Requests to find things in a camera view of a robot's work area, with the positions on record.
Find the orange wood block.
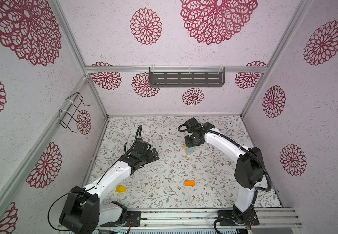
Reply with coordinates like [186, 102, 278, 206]
[185, 180, 196, 187]

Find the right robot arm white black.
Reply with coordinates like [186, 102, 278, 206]
[178, 118, 272, 214]

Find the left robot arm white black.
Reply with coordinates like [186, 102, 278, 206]
[59, 139, 159, 234]

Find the yellow wood block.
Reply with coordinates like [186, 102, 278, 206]
[115, 185, 127, 193]

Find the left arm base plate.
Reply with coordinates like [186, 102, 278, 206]
[101, 211, 142, 228]

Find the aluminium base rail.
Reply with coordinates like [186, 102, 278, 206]
[56, 208, 303, 230]

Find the grey metal wall shelf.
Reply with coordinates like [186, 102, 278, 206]
[148, 67, 225, 88]

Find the black wire wall rack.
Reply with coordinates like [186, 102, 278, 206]
[58, 92, 92, 136]

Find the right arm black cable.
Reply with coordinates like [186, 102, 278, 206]
[177, 122, 272, 234]

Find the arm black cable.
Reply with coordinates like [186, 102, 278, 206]
[177, 122, 272, 234]
[47, 125, 145, 232]

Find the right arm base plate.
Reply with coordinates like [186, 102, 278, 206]
[218, 208, 260, 226]

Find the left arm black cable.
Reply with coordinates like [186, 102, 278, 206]
[47, 125, 145, 232]

